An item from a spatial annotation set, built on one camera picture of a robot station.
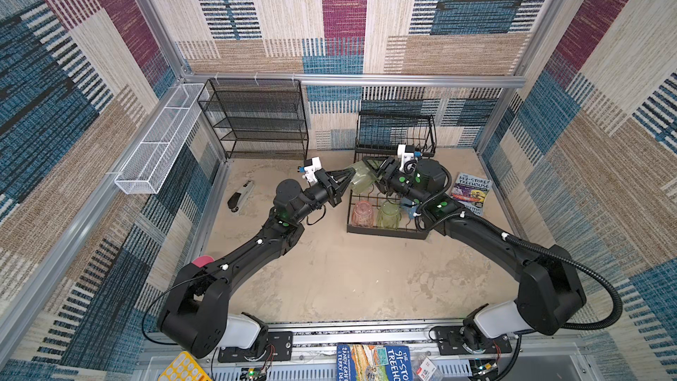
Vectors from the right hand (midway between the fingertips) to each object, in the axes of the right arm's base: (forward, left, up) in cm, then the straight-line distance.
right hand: (365, 168), depth 76 cm
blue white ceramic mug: (-13, -10, 0) cm, 16 cm away
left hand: (-6, +3, +5) cm, 8 cm away
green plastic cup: (-3, -9, -21) cm, 23 cm away
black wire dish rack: (+42, -10, -24) cm, 49 cm away
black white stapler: (+7, +46, -26) cm, 53 cm away
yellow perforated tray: (-44, +49, -27) cm, 71 cm away
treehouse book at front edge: (-43, -1, -26) cm, 51 cm away
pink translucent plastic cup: (0, 0, -24) cm, 24 cm away
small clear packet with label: (-44, -14, -27) cm, 54 cm away
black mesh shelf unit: (+39, +41, -11) cm, 58 cm away
